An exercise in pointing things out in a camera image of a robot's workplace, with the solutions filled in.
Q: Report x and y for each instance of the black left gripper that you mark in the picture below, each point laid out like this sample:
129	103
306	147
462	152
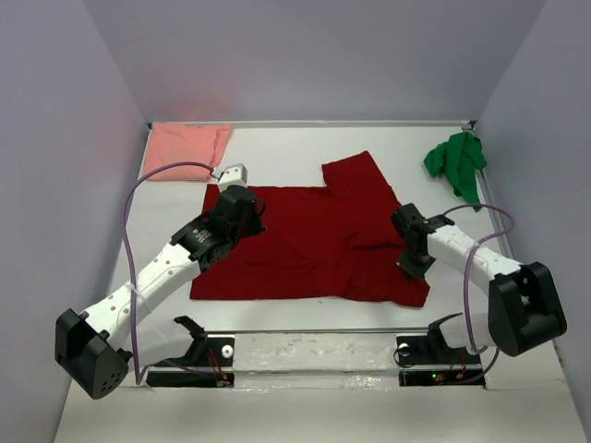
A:
256	226

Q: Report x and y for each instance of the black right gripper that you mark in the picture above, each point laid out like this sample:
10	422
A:
412	269

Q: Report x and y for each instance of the red t-shirt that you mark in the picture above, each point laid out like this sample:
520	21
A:
330	240

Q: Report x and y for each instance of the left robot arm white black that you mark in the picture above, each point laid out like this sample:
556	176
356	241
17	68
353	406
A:
101	345

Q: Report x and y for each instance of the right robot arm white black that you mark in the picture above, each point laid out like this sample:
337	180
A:
524	308

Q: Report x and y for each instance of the folded pink t-shirt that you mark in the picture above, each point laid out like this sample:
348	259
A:
170	143

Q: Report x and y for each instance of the green t-shirt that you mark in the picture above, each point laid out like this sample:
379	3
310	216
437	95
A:
458	159

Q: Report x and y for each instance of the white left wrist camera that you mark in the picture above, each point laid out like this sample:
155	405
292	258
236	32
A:
233	175

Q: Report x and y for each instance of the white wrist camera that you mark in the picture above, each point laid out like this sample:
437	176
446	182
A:
233	175
438	221

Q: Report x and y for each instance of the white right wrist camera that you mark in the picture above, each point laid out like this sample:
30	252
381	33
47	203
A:
438	221

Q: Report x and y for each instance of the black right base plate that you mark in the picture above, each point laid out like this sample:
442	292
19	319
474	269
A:
422	363

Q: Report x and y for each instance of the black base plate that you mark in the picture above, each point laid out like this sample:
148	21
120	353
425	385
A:
422	363
208	368

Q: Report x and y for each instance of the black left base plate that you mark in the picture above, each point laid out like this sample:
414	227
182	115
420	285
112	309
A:
208	368

